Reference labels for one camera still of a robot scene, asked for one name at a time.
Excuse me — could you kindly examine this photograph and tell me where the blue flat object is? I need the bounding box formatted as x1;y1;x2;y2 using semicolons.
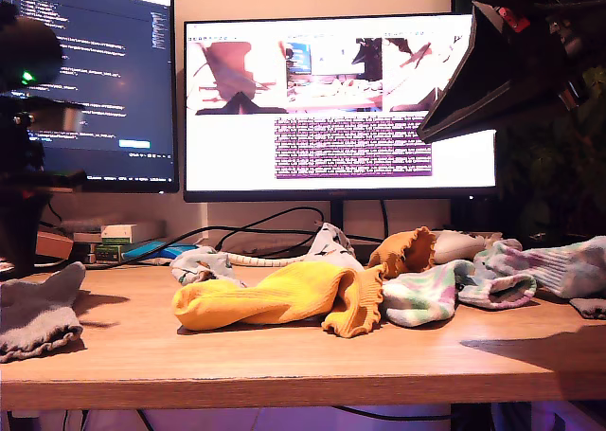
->
121;241;201;265

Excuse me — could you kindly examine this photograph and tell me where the black hanging cable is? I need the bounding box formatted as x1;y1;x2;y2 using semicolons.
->
330;404;454;422

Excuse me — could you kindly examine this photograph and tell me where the pale toucan print sock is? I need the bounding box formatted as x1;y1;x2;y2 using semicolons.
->
302;222;365;274
169;244;247;288

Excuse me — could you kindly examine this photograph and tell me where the arm camera box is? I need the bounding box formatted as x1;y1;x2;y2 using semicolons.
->
544;16;586;58
26;98;86;133

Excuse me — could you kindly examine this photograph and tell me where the white and green box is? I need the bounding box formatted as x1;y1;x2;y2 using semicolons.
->
99;224;138;246

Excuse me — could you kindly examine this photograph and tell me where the green leafy house plant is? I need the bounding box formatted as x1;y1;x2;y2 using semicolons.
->
491;61;606;245

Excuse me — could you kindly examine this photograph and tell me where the small green box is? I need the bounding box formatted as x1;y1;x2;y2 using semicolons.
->
93;243;125;264

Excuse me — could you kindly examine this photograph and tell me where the bright yellow frilled sock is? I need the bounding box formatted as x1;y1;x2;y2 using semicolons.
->
170;260;385;340

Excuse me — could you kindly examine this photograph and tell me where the black table leg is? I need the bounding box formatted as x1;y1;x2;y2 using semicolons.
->
449;402;492;431

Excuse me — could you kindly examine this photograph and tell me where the small brown wooden box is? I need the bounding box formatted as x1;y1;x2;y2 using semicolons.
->
36;231;75;260

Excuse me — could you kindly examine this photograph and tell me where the bright white computer monitor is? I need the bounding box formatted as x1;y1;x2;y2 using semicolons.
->
182;12;498;204

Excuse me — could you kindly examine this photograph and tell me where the dark code computer monitor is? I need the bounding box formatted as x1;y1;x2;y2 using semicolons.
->
0;0;180;195

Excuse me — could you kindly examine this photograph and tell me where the black desk cable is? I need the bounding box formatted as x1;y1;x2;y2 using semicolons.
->
215;207;328;257
106;224;384;267

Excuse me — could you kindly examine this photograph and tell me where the white braided usb cable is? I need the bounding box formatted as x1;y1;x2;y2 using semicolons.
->
225;253;307;268

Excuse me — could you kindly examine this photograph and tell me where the pastel tie-dye sock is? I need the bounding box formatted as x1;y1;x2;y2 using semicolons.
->
382;259;538;329
472;235;606;300

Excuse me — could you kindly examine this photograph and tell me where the mustard frilled sock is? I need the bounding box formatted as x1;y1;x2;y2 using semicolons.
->
366;225;437;280

